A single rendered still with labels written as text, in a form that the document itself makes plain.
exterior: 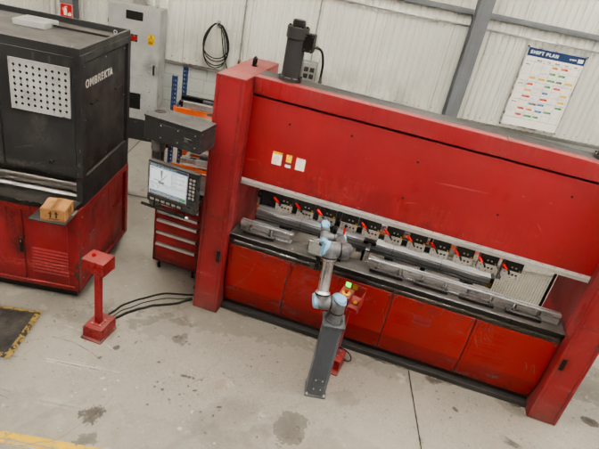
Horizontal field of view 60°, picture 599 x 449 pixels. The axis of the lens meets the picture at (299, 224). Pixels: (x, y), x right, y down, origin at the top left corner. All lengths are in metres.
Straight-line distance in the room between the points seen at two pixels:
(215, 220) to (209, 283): 0.69
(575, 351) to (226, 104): 3.45
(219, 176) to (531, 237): 2.60
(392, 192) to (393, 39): 4.40
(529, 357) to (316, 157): 2.52
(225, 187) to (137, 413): 1.92
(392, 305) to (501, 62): 5.07
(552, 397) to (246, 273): 2.90
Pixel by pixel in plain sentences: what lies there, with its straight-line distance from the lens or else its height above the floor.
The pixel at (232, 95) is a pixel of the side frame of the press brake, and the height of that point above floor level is 2.15.
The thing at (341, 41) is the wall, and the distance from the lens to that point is 8.37.
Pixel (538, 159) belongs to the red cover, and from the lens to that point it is 4.25.
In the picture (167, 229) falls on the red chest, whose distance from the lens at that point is 5.41.
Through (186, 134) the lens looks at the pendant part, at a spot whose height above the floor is 1.89.
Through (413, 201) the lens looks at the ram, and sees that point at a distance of 4.35.
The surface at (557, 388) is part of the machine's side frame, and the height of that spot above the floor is 0.40.
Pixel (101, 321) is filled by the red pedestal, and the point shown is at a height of 0.14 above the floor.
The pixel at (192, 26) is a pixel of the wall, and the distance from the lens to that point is 8.64.
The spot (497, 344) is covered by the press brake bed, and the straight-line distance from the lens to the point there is 4.91.
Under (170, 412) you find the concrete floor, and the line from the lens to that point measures 4.33.
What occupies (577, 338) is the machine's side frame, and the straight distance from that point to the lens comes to 4.79.
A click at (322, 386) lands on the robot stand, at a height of 0.14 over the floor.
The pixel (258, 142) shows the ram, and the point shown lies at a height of 1.76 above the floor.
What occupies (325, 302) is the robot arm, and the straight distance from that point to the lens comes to 3.96.
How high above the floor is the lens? 3.30
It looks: 28 degrees down
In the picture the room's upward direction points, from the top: 12 degrees clockwise
